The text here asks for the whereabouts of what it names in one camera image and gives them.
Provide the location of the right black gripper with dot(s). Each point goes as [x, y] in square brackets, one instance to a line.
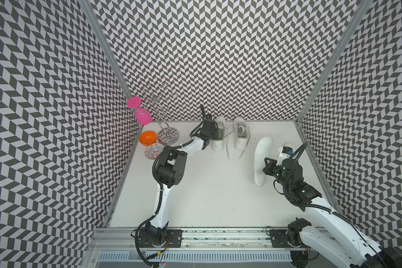
[269, 166]

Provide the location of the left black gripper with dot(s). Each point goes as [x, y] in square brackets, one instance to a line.
[215, 133]

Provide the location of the white shoe insole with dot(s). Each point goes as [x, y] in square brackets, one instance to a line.
[262, 151]
[290, 146]

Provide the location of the white sneaker one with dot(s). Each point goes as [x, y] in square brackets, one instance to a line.
[221, 137]
[242, 133]

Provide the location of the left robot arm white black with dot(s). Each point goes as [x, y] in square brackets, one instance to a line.
[168, 171]

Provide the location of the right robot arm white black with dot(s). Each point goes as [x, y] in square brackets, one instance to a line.
[349, 247]

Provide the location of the pink wine glass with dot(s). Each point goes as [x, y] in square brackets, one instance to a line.
[142, 115]

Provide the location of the orange bowl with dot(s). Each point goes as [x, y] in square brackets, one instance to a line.
[147, 138]

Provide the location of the patterned floral bowl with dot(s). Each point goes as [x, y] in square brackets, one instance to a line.
[154, 150]

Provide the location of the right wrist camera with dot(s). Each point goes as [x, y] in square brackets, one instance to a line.
[285, 152]

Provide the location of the silver wire glass rack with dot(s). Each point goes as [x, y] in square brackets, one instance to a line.
[159, 99]

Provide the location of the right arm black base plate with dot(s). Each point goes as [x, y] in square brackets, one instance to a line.
[285, 239]

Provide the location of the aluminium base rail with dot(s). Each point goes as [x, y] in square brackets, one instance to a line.
[253, 238]

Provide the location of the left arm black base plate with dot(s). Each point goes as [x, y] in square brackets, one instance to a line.
[170, 238]

